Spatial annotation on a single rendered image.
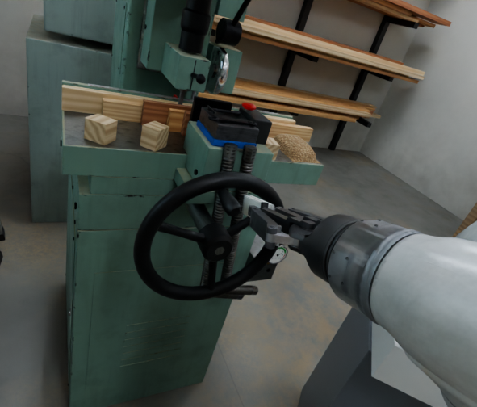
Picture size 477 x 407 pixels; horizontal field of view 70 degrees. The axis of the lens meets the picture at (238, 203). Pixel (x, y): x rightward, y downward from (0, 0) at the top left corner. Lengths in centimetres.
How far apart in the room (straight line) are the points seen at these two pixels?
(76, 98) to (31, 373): 94
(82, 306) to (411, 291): 78
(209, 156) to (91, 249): 35
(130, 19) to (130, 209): 47
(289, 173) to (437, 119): 349
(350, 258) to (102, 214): 55
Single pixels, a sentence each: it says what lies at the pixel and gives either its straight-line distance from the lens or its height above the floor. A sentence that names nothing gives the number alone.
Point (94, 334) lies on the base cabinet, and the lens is 102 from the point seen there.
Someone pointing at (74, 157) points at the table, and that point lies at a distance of 69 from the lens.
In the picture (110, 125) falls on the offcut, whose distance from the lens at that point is 69.
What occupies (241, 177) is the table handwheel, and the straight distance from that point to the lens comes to 56.
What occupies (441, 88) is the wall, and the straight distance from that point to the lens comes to 432.
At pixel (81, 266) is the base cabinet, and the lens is 84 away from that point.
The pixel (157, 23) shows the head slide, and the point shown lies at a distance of 89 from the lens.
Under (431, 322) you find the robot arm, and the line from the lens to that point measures 27.
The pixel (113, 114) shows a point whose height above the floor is 91.
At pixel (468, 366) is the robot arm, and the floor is 104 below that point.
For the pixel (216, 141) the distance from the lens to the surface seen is 63.
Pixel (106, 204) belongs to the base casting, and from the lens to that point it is 75.
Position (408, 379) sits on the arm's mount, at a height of 64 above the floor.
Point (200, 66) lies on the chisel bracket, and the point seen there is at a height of 105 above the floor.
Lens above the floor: 118
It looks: 29 degrees down
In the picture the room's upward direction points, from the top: 17 degrees clockwise
